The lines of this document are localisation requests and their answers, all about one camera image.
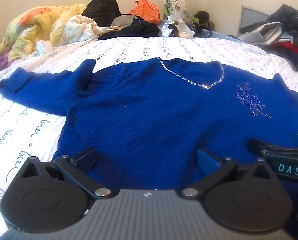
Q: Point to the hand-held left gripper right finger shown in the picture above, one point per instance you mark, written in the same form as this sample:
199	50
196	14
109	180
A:
206	160

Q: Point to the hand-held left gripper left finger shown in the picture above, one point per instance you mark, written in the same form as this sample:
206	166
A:
87	160

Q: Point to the blue beaded sweater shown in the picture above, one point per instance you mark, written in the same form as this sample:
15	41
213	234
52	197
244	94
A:
139	117

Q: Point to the pile of mixed clothes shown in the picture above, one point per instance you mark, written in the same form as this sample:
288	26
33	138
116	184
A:
284	32

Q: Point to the white printed bed sheet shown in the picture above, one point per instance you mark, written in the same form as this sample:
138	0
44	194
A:
139	47

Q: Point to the grey board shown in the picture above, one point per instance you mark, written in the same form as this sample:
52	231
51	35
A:
251	17

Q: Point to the white crumpled quilt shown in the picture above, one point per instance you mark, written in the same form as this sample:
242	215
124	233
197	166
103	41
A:
80	27

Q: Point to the white crumpled plastic bag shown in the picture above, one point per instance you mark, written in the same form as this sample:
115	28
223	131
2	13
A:
176	28

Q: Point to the brown plush toy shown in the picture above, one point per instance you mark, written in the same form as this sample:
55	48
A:
204	18

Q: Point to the green plastic chair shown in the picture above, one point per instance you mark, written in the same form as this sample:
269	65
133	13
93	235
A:
194	20

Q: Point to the dark navy garment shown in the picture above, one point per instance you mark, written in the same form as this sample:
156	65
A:
136	30

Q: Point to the yellow patterned quilt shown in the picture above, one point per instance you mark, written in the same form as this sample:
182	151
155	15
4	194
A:
33	27

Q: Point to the grey garment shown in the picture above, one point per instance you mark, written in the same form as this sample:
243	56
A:
124	20

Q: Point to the black hat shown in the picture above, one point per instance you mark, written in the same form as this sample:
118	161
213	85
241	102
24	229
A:
100	8

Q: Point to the floral pillow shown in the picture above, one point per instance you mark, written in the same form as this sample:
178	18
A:
176	7

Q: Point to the orange plastic bag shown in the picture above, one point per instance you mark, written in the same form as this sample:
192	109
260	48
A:
145	11

